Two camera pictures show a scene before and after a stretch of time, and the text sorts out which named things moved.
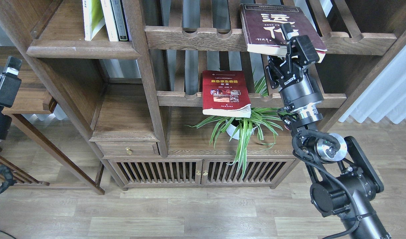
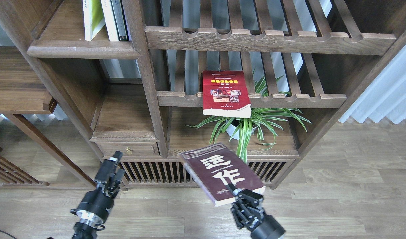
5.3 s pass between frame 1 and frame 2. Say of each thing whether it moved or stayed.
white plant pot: stayed
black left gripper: moved
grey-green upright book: stayed
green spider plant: stayed
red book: stayed
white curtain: stayed
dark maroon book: moved
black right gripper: moved
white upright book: stayed
